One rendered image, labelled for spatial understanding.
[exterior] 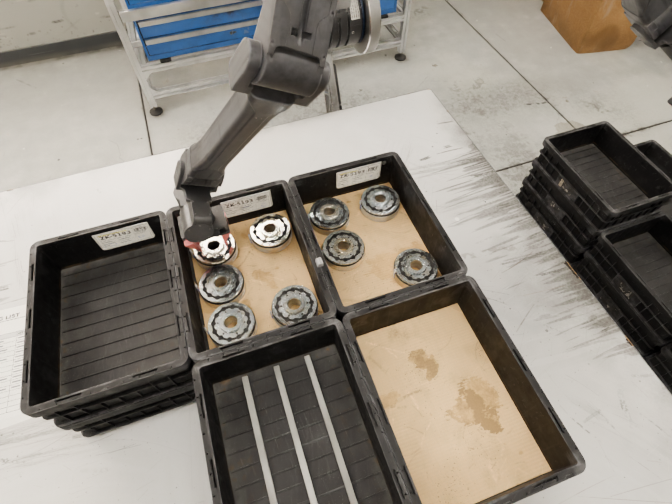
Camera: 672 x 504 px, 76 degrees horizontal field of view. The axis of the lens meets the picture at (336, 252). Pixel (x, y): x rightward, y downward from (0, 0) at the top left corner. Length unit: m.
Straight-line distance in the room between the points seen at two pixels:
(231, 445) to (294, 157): 0.93
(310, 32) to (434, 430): 0.73
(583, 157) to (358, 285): 1.27
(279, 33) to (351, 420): 0.69
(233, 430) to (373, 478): 0.28
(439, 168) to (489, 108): 1.52
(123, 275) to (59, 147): 1.93
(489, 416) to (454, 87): 2.42
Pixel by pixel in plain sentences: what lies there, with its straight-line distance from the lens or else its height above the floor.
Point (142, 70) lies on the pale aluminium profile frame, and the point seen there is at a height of 0.29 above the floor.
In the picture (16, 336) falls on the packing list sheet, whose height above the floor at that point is 0.70.
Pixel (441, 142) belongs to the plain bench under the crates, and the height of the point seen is 0.70.
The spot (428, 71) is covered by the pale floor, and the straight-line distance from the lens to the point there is 3.18.
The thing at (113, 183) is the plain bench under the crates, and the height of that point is 0.70.
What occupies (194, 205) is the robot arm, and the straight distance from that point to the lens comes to 0.87.
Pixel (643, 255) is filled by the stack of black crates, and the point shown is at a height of 0.38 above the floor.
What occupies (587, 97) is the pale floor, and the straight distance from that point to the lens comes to 3.29.
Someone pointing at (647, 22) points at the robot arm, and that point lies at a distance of 0.95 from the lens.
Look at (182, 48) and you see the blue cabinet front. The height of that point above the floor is 0.36.
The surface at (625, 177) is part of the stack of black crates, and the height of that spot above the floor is 0.49.
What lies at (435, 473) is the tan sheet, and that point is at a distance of 0.91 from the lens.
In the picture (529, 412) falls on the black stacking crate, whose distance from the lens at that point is 0.95.
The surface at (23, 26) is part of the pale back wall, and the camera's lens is 3.75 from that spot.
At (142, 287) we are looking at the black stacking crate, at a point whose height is 0.83.
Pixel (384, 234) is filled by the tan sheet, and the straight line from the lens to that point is 1.10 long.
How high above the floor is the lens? 1.72
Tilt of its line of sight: 56 degrees down
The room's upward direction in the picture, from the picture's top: straight up
